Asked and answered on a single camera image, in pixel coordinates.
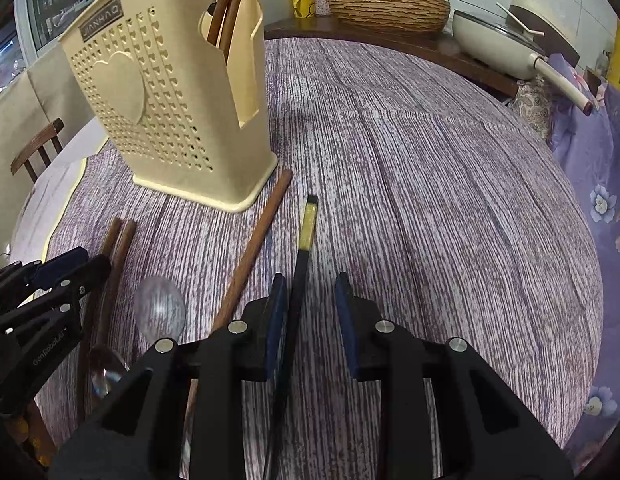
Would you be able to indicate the dark wooden counter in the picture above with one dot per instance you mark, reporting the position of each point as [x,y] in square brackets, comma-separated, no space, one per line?
[439,57]

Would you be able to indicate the black chopstick with yellow band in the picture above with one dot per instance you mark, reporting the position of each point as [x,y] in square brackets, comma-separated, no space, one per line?
[302,260]

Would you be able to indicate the purple floral cloth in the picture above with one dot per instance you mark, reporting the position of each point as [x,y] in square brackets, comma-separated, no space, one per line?
[599,160]

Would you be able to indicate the beige plastic utensil holder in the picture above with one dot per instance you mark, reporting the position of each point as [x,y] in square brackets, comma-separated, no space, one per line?
[165,110]

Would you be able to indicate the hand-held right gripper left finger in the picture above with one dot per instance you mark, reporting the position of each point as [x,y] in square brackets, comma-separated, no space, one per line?
[276,320]

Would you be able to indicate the aluminium frame window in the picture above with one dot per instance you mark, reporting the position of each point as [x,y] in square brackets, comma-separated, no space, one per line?
[55,5]

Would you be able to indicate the cream pan with lid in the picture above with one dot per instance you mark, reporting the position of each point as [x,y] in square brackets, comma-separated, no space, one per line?
[494,45]

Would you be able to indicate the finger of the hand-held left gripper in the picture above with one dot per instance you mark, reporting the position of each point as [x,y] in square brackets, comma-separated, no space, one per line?
[90,272]
[62,265]

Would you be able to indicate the white tablecloth with yellow edge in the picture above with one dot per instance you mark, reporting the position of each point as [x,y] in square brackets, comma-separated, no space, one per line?
[55,185]

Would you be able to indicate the wooden chair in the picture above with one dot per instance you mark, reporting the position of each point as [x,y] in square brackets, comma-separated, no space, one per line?
[37,147]

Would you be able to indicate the small floral cup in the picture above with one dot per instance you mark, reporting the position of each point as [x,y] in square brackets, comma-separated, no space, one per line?
[322,5]

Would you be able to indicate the small steel spoon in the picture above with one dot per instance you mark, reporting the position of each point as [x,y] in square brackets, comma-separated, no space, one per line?
[160,305]

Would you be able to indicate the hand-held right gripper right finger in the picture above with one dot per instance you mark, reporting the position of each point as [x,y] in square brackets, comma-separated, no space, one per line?
[345,320]

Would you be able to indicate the chopsticks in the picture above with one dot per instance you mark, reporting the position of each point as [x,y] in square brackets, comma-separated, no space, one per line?
[231,15]

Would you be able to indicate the yellow cup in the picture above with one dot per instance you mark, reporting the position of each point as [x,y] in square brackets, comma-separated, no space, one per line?
[304,6]

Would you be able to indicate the cream and brown rice cooker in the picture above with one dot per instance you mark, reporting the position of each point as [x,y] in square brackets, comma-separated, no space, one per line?
[554,35]

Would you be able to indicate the woven pattern wash basin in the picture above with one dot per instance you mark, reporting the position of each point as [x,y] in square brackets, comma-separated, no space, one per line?
[389,10]

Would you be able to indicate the white rice paddle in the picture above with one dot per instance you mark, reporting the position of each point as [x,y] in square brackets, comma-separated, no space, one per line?
[519,19]

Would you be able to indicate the paisley cloth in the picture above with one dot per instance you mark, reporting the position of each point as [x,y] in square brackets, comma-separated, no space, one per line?
[532,107]

